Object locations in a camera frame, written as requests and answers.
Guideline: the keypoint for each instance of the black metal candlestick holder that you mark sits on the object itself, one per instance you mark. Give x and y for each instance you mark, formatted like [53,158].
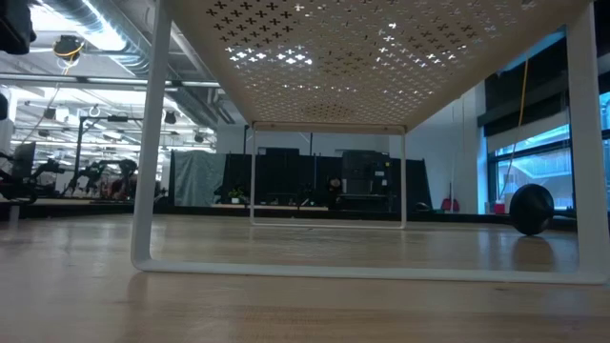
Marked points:
[531,212]

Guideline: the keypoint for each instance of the black background robot arm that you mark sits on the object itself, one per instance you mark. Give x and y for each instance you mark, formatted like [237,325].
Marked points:
[95,174]

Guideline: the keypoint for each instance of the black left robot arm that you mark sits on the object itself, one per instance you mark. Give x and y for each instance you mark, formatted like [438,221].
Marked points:
[14,26]

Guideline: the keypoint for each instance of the black machine cabinet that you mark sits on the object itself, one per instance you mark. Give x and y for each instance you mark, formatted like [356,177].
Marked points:
[364,169]

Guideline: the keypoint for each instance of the grey tarp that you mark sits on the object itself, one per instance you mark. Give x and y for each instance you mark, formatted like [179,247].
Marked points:
[200,178]

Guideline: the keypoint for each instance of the white perforated metal shelf riser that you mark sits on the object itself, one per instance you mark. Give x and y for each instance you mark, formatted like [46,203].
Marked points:
[357,47]

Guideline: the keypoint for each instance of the red dustpan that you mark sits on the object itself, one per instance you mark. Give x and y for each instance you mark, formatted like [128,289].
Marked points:
[450,206]

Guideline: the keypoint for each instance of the red box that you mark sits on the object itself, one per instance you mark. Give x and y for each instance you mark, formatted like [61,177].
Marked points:
[499,208]

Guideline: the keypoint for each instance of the background monitor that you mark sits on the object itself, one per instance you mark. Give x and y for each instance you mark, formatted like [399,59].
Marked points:
[24,159]

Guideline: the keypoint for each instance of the black partition wall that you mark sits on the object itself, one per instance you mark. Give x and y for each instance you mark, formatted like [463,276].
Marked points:
[286,171]

